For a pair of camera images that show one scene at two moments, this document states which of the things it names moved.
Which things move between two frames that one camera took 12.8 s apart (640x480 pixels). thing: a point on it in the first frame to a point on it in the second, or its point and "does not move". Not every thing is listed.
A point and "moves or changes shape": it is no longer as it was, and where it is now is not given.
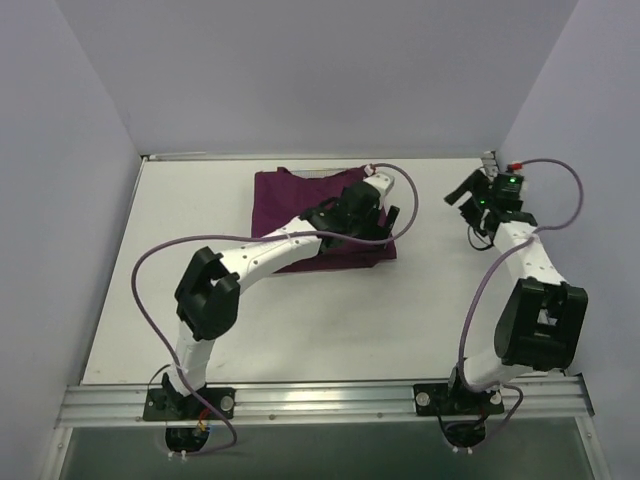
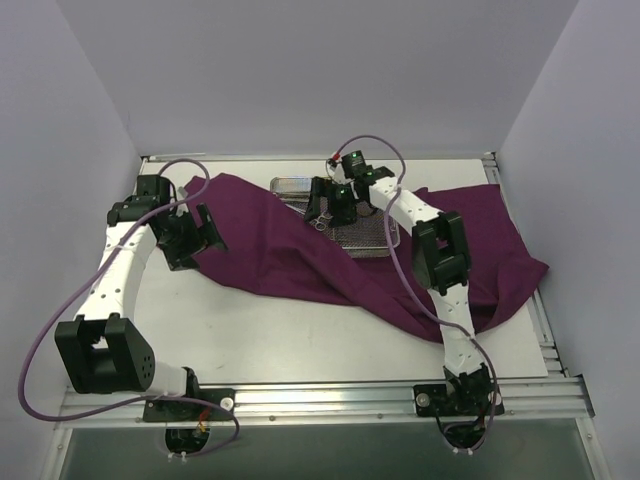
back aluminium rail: x=176 y=156 does not move
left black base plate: x=168 y=405 does not move
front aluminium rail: x=548 y=401 does not move
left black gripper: x=379 y=226 to x=189 y=238
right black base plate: x=456 y=399 does not move
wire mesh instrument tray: x=316 y=173 to x=365 y=237
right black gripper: x=470 y=198 to x=332 y=201
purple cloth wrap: x=280 y=197 moves or changes shape
